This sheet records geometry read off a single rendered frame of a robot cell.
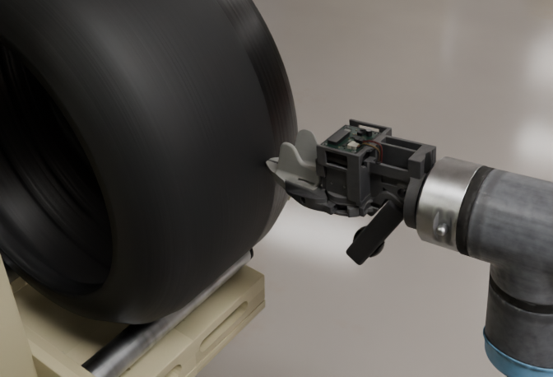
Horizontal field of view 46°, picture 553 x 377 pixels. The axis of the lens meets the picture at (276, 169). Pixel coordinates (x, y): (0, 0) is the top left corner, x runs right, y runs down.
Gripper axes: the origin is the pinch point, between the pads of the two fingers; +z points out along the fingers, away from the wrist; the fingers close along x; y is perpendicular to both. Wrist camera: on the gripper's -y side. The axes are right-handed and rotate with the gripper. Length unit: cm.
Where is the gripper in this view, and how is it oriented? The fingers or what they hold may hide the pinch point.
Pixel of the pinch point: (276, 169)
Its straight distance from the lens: 78.4
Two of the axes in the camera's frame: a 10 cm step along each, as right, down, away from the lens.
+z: -8.0, -2.3, 5.5
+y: -0.9, -8.6, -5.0
